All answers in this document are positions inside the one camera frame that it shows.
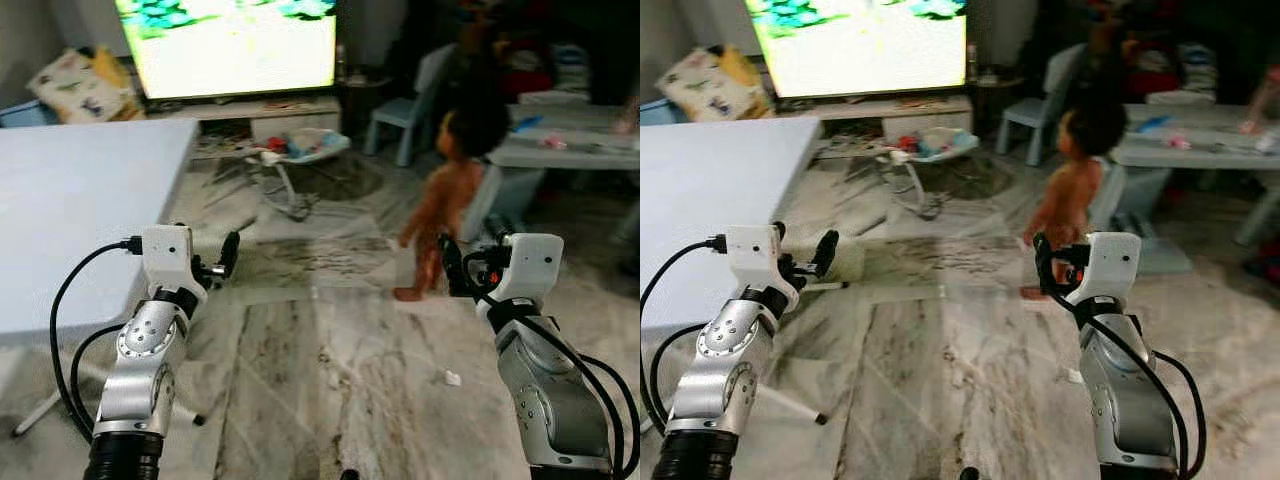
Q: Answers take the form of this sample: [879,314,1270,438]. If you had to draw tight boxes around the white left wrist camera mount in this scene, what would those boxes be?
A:
[725,224,801,301]
[140,224,209,306]

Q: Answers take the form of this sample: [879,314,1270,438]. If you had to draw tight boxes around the right arm black gripper cable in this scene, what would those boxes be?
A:
[578,352,641,479]
[1153,350,1209,479]

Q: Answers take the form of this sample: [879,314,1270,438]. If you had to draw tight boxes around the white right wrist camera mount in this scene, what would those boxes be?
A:
[1065,231,1143,316]
[478,233,566,321]

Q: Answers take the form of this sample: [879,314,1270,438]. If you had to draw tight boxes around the grey low child table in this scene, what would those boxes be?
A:
[462,125,641,246]
[1090,125,1280,251]

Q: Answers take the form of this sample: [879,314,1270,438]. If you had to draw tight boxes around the light blue child chair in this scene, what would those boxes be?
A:
[995,42,1089,166]
[363,43,459,168]

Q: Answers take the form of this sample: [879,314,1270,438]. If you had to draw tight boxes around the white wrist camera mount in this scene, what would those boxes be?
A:
[725,224,801,301]
[1065,231,1143,316]
[478,233,566,321]
[140,224,209,306]

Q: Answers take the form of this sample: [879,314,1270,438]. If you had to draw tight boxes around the patterned white cushion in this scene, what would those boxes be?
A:
[655,45,769,123]
[27,48,136,124]

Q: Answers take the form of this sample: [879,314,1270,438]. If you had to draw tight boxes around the white plastic table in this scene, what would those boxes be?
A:
[0,118,208,439]
[640,114,831,428]

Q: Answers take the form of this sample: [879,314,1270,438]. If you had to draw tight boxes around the white television stand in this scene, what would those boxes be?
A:
[150,95,343,161]
[790,95,976,161]

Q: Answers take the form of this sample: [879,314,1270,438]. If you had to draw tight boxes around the left arm black gripper cable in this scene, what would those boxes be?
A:
[650,322,707,433]
[69,323,127,438]

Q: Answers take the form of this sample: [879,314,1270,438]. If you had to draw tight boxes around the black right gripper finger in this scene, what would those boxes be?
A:
[438,233,469,299]
[1033,232,1062,299]

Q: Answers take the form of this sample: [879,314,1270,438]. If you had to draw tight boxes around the bright flat screen television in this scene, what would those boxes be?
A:
[743,0,969,101]
[113,0,338,102]

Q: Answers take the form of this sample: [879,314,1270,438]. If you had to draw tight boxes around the small child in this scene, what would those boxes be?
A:
[393,88,513,303]
[1020,88,1131,301]

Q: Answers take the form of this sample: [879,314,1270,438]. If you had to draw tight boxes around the baby bouncer seat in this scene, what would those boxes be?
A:
[880,125,981,221]
[245,128,353,223]

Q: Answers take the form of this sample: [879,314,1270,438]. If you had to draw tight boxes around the arm black gripper cable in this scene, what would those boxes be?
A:
[69,323,127,438]
[650,322,707,433]
[578,352,641,479]
[1153,350,1209,479]

